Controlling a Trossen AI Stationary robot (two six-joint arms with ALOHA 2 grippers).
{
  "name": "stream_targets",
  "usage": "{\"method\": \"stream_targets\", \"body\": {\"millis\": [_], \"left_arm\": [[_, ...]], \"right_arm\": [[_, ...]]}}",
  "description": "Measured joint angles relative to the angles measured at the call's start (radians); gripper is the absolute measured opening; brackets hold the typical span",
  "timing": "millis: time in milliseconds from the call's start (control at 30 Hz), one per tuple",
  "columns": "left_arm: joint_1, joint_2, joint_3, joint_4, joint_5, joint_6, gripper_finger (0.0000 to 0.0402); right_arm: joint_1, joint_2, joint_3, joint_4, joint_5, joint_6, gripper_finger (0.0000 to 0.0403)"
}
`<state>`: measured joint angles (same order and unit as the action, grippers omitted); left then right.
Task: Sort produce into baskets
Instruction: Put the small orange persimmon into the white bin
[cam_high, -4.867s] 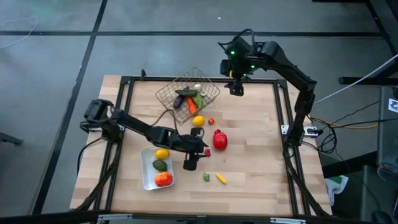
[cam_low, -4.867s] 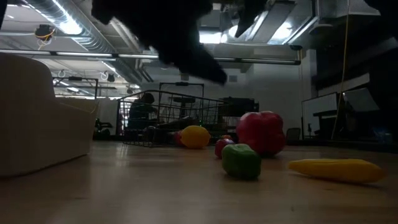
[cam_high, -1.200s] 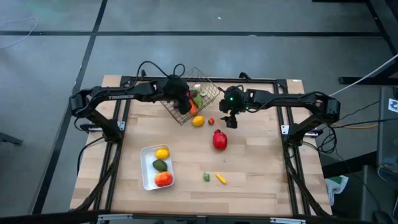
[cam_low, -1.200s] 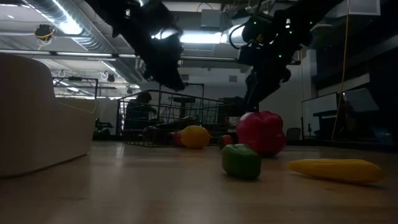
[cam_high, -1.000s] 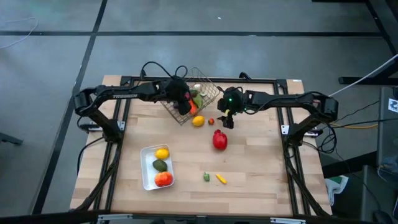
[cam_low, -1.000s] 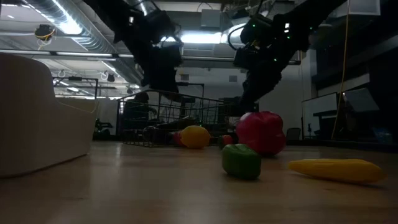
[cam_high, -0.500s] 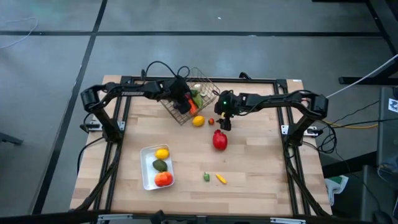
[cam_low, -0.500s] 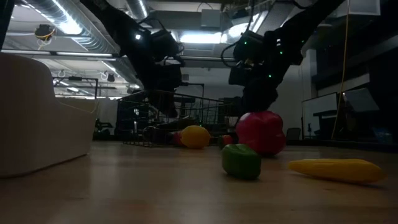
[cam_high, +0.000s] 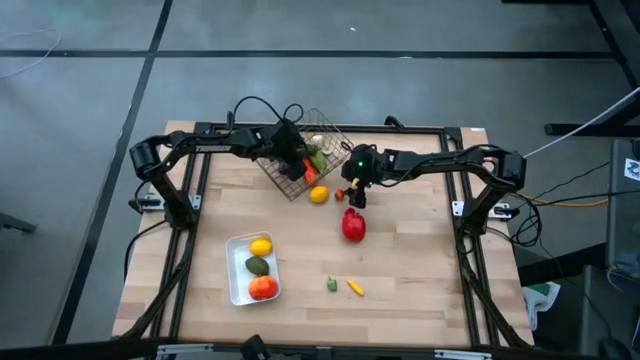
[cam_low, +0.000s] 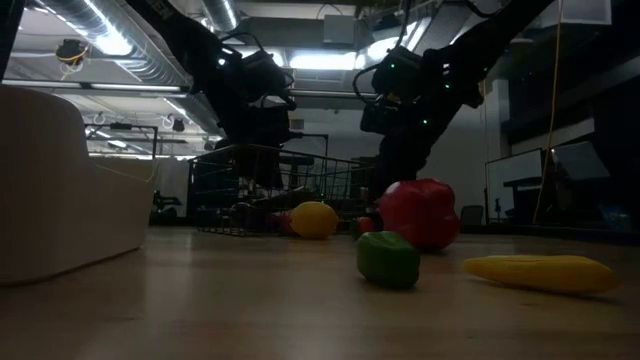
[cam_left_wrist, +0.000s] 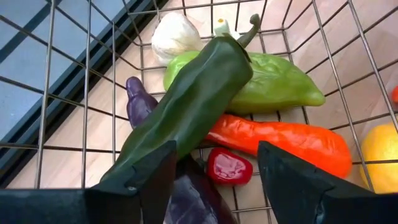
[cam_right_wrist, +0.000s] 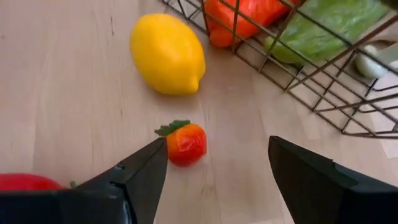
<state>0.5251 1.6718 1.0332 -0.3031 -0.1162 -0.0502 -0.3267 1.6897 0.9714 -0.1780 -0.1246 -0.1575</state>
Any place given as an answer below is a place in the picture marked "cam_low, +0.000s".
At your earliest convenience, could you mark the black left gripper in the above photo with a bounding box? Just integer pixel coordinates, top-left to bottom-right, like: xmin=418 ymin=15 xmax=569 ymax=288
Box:
xmin=214 ymin=47 xmax=296 ymax=194

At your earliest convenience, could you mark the small orange tomato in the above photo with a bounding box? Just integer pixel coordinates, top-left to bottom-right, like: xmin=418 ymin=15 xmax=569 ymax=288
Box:
xmin=355 ymin=215 xmax=377 ymax=236

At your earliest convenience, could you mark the grey ceiling box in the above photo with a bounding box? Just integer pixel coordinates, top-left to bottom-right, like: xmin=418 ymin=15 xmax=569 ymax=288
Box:
xmin=323 ymin=13 xmax=357 ymax=46

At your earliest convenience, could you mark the ceiling light panel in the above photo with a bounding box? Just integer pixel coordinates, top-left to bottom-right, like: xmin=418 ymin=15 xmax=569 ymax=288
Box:
xmin=289 ymin=49 xmax=359 ymax=71

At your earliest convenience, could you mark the red bell pepper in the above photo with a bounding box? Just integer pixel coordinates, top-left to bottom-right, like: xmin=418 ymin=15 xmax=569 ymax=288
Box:
xmin=377 ymin=177 xmax=461 ymax=251

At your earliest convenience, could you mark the white board panel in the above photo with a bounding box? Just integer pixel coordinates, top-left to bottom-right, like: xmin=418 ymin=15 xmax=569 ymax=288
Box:
xmin=484 ymin=147 xmax=546 ymax=209

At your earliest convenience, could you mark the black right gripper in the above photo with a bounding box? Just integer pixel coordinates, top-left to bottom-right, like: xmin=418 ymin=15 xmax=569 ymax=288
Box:
xmin=359 ymin=47 xmax=451 ymax=199

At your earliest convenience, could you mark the black yellow ceiling reel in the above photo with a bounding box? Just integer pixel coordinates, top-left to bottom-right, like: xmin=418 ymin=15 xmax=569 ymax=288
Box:
xmin=54 ymin=38 xmax=91 ymax=69

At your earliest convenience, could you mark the metal wire basket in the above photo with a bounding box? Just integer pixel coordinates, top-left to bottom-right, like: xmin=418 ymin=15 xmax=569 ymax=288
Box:
xmin=185 ymin=143 xmax=381 ymax=237

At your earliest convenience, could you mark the white plastic tray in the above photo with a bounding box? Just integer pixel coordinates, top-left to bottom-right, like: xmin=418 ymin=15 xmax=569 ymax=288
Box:
xmin=0 ymin=83 xmax=156 ymax=287

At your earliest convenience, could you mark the grey horizontal beam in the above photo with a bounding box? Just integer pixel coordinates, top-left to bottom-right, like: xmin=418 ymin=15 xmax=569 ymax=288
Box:
xmin=0 ymin=78 xmax=381 ymax=100

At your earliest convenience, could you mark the black aluminium table frame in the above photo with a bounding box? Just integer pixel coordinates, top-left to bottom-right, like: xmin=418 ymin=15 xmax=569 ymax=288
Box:
xmin=449 ymin=222 xmax=640 ymax=246

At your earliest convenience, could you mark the yellow lemon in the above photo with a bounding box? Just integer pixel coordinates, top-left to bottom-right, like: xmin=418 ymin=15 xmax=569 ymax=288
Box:
xmin=289 ymin=200 xmax=340 ymax=240

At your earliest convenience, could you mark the yellow chili pepper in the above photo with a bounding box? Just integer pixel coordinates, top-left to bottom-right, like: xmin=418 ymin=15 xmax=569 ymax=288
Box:
xmin=462 ymin=254 xmax=621 ymax=296

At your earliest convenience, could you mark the silver ventilation duct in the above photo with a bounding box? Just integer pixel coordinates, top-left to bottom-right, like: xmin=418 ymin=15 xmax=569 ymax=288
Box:
xmin=29 ymin=0 xmax=226 ymax=134

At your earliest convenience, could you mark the small green bell pepper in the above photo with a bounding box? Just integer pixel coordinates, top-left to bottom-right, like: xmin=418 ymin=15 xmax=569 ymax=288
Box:
xmin=355 ymin=230 xmax=422 ymax=290

